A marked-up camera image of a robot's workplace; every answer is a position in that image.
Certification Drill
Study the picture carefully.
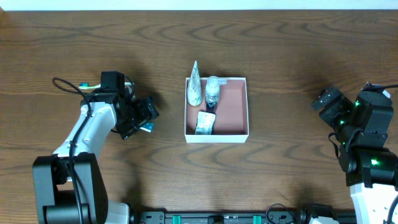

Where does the teal white toothpaste tube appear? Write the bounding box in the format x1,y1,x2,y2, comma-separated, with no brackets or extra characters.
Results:
140,122,154,133

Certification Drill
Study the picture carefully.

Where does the white cosmetic tube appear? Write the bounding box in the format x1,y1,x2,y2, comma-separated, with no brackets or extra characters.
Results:
187,61,202,106

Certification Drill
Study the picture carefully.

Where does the green white soap box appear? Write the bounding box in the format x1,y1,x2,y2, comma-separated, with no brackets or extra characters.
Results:
195,111,216,135

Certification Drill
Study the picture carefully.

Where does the clear pump bottle blue liquid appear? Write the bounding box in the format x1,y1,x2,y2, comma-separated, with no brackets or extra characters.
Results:
205,76,228,113

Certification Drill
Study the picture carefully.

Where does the white pink-lined cardboard box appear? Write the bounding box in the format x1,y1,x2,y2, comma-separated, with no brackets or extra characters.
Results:
184,77,249,143

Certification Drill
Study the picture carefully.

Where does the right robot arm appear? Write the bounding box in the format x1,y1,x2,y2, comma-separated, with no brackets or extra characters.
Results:
311,82,397,223

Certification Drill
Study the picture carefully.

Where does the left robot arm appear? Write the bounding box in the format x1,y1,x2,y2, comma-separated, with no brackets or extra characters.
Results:
32,71,159,223

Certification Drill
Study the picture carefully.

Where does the white green toothbrush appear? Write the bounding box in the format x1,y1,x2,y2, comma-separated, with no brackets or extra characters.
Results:
79,82,134,90

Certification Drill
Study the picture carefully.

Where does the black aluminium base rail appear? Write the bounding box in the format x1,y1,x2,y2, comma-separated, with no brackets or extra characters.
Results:
129,210,303,224

